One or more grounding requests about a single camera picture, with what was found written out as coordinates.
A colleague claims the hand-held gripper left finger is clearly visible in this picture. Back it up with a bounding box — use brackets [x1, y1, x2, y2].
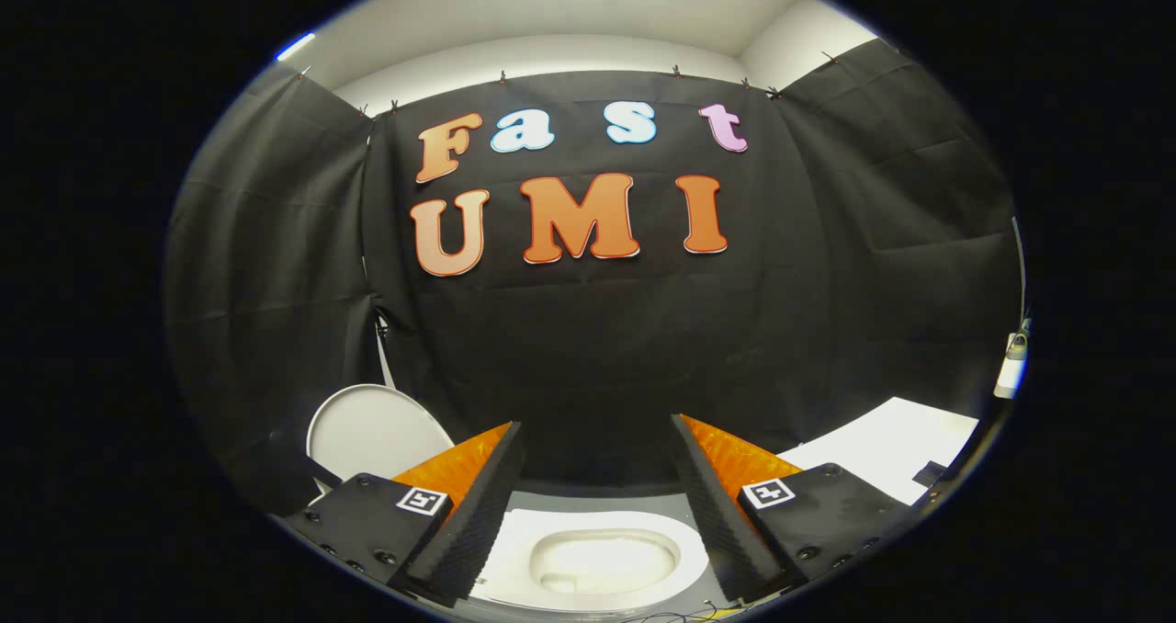
[280, 421, 526, 608]

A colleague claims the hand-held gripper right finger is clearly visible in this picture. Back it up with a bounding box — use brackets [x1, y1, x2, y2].
[670, 413, 915, 606]

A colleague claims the white toilet lid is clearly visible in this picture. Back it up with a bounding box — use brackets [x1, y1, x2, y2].
[306, 384, 456, 486]

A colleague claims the white drawer cabinet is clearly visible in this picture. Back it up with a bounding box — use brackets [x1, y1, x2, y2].
[776, 397, 980, 506]

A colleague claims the white pole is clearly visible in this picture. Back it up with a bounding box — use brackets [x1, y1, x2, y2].
[375, 315, 398, 390]

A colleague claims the black backdrop cloth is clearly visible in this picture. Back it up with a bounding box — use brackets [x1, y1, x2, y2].
[165, 40, 1023, 518]

